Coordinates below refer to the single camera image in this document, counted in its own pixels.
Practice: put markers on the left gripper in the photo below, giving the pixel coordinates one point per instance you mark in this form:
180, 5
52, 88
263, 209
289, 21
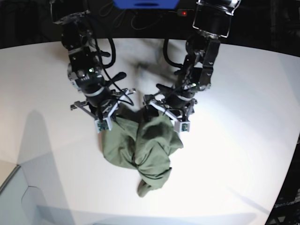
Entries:
178, 108

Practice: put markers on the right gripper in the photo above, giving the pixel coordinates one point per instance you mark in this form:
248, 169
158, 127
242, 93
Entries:
105, 108

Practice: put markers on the green t-shirt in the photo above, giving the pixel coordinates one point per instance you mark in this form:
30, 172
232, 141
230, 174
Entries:
145, 146

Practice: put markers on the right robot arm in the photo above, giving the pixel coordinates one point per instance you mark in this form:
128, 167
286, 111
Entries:
87, 68

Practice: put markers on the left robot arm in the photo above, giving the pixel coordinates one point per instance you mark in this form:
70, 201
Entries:
211, 22

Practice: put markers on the black power strip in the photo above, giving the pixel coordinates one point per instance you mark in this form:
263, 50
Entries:
184, 12

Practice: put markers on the blue box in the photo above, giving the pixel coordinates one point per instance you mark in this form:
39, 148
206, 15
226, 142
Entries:
146, 4

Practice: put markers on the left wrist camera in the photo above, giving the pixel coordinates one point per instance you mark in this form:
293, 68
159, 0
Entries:
181, 126

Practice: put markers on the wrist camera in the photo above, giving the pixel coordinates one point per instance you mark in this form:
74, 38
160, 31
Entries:
102, 125
181, 126

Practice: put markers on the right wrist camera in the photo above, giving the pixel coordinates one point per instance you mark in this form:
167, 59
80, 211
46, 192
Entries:
102, 125

